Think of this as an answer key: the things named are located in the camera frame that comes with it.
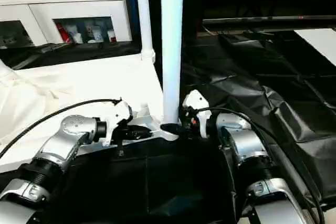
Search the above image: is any white plastic table top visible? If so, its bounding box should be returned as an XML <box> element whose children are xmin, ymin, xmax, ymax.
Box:
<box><xmin>0</xmin><ymin>55</ymin><xmax>182</xmax><ymax>175</ymax></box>

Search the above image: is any white plastic table leg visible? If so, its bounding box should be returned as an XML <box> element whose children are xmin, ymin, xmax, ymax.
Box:
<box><xmin>134</xmin><ymin>0</ymin><xmax>156</xmax><ymax>65</ymax></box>
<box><xmin>0</xmin><ymin>60</ymin><xmax>16</xmax><ymax>78</ymax></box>
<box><xmin>159</xmin><ymin>0</ymin><xmax>185</xmax><ymax>142</ymax></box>

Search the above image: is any black mat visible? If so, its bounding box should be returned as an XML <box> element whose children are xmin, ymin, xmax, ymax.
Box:
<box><xmin>0</xmin><ymin>28</ymin><xmax>336</xmax><ymax>224</ymax></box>

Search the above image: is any blue upright panel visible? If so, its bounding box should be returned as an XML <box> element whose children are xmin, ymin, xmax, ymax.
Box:
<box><xmin>124</xmin><ymin>0</ymin><xmax>141</xmax><ymax>42</ymax></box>

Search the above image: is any long metal rod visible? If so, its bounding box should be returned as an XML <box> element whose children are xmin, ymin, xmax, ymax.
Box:
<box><xmin>202</xmin><ymin>15</ymin><xmax>336</xmax><ymax>24</ymax></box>

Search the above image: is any white cabinet with glass doors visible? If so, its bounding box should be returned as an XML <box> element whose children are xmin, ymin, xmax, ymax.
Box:
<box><xmin>0</xmin><ymin>0</ymin><xmax>133</xmax><ymax>48</ymax></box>

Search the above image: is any white sheet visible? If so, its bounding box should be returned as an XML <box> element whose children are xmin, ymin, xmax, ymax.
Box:
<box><xmin>293</xmin><ymin>27</ymin><xmax>336</xmax><ymax>66</ymax></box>

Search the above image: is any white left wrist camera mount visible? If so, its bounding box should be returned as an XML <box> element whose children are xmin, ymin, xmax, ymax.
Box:
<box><xmin>102</xmin><ymin>100</ymin><xmax>133</xmax><ymax>147</ymax></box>

